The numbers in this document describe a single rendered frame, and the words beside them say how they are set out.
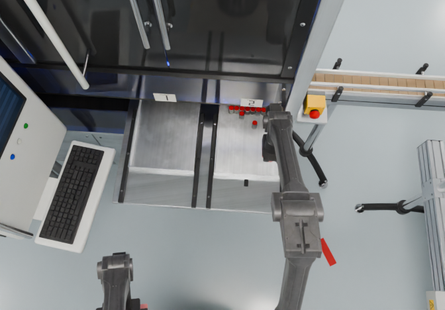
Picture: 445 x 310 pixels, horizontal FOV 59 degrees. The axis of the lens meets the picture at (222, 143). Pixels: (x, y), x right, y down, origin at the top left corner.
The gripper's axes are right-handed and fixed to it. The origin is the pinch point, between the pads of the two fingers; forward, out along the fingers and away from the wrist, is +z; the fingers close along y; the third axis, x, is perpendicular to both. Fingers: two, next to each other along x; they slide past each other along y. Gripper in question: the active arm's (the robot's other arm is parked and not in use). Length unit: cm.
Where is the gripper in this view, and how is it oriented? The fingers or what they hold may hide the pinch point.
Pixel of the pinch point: (269, 159)
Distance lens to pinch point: 140.9
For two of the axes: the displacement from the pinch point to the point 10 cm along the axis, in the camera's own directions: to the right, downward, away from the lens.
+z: -0.1, 5.2, 8.5
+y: 0.4, -8.5, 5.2
